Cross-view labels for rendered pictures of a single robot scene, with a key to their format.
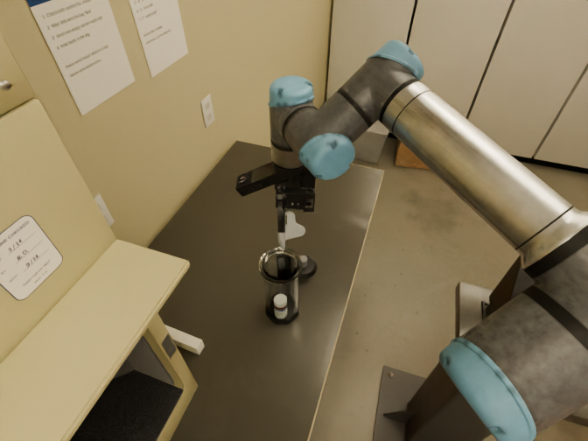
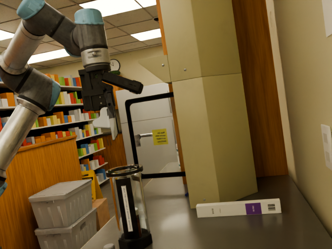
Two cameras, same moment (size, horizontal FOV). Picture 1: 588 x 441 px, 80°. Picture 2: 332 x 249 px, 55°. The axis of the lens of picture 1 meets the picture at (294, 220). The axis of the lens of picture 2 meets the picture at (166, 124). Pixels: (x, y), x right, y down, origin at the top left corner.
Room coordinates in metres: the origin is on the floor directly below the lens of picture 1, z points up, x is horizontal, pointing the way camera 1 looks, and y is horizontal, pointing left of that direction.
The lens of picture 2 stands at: (1.46, 0.07, 1.32)
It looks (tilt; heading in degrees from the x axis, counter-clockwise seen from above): 3 degrees down; 174
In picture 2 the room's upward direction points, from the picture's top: 9 degrees counter-clockwise
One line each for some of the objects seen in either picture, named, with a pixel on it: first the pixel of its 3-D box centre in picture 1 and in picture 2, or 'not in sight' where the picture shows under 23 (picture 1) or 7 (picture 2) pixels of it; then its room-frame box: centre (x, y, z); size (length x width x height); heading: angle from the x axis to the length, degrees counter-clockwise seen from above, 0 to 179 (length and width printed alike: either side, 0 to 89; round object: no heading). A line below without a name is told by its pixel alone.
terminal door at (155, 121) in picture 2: not in sight; (158, 136); (-0.06, 0.20, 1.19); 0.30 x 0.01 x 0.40; 61
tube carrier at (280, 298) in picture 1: (281, 287); (129, 204); (0.53, 0.03, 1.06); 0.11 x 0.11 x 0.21
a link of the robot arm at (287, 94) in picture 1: (291, 114); (90, 31); (0.56, 0.00, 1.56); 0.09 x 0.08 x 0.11; 25
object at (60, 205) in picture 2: not in sight; (64, 202); (-1.96, -0.73, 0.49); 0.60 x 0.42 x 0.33; 161
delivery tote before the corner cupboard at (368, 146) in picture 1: (354, 132); not in sight; (2.74, -0.54, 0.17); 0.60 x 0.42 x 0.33; 69
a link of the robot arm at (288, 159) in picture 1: (290, 149); (96, 59); (0.57, 0.01, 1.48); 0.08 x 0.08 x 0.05
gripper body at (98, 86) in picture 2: (293, 182); (98, 89); (0.56, 0.00, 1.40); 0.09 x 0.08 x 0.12; 90
